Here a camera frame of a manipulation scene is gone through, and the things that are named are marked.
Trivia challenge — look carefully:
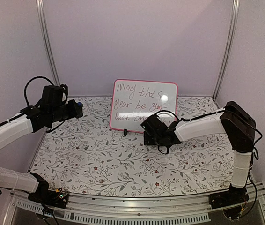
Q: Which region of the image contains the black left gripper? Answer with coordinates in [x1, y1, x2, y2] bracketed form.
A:
[50, 99, 81, 123]

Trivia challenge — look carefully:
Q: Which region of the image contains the pink framed whiteboard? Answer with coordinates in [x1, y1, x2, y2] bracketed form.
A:
[110, 79, 178, 133]

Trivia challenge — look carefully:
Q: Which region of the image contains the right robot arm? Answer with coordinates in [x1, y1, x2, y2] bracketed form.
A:
[140, 101, 257, 209]

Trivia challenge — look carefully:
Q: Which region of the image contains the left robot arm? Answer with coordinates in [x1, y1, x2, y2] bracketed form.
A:
[0, 85, 83, 206]

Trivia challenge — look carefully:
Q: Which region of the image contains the floral table mat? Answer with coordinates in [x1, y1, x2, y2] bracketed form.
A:
[31, 97, 234, 197]

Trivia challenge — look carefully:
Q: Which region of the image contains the right black cable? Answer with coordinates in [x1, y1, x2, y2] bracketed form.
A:
[155, 109, 184, 155]

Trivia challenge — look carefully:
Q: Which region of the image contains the left black sleeved cable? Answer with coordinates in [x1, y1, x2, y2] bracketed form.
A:
[24, 76, 69, 108]

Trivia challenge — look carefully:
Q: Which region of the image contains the front aluminium rail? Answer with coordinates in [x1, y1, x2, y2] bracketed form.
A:
[6, 185, 265, 225]

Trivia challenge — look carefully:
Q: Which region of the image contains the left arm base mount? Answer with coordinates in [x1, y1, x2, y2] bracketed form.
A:
[28, 186, 69, 209]

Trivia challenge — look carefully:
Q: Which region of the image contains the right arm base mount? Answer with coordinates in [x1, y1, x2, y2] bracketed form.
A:
[209, 188, 249, 220]

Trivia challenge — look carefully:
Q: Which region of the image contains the left aluminium frame post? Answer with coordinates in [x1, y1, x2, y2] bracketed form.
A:
[36, 0, 61, 86]

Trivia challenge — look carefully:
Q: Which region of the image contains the aluminium frame post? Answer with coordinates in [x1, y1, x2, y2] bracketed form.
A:
[36, 0, 61, 86]
[213, 0, 240, 101]

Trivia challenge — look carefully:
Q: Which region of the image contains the right aluminium frame post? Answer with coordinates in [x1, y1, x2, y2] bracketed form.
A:
[213, 0, 240, 101]

